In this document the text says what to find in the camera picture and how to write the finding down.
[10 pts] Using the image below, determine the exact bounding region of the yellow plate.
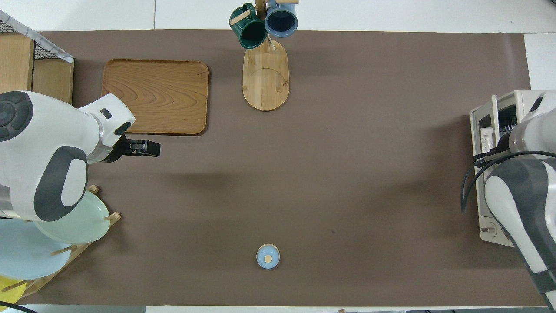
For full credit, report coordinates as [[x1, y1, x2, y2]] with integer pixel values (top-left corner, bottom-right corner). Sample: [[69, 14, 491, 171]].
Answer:
[[0, 274, 26, 305]]

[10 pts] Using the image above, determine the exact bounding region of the light green plate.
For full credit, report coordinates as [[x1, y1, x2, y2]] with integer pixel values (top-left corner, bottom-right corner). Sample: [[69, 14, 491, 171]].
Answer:
[[34, 190, 110, 245]]

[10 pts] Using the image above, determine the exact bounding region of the toaster oven glass door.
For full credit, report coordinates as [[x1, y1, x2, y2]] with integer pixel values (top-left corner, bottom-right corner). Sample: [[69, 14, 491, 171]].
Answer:
[[470, 96, 499, 220]]

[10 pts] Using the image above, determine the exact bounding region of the wooden shelf with wire mesh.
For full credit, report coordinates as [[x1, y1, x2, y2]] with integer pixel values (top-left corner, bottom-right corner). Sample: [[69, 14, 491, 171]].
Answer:
[[0, 10, 74, 105]]

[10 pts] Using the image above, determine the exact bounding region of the brown table mat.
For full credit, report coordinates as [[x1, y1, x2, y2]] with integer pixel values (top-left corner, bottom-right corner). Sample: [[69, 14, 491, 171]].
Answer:
[[17, 30, 549, 307]]

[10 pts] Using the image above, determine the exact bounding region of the small blue jar cork lid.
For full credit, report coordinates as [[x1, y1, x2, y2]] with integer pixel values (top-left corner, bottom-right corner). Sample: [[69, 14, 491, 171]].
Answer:
[[256, 243, 281, 270]]

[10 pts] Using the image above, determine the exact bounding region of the beige toaster oven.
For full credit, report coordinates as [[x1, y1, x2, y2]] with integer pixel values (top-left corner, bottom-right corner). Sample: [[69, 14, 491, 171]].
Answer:
[[470, 90, 556, 247]]

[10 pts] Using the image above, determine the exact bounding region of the wooden plate rack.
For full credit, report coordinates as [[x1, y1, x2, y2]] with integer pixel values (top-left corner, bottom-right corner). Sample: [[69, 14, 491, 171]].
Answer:
[[0, 185, 121, 300]]

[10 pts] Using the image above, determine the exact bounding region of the light blue plate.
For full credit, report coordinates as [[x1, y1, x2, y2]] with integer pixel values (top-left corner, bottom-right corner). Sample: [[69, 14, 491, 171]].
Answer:
[[0, 219, 72, 281]]

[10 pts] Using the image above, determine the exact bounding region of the brown wooden tray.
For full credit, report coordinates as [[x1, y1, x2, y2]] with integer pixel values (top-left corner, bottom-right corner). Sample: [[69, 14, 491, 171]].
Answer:
[[102, 59, 209, 136]]

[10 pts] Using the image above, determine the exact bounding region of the dark green mug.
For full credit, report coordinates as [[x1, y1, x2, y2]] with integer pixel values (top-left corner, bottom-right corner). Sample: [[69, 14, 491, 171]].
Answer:
[[229, 3, 268, 49]]

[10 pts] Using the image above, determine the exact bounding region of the blue grey mug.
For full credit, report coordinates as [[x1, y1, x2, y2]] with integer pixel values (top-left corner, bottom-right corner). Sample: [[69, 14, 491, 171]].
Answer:
[[264, 0, 299, 38]]

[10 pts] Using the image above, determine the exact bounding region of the wooden mug tree stand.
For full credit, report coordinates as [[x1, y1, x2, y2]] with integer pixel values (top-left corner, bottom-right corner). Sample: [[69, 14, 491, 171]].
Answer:
[[229, 0, 299, 112]]

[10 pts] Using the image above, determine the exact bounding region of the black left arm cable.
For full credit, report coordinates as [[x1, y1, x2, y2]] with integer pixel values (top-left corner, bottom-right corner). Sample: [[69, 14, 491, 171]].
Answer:
[[0, 301, 37, 313]]

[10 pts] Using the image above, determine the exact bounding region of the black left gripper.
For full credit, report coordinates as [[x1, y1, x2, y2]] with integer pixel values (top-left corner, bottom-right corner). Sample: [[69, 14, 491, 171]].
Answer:
[[104, 134, 161, 163]]

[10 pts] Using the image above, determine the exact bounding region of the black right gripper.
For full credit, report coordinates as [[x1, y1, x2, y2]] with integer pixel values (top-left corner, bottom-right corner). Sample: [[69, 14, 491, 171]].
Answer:
[[496, 132, 512, 154]]

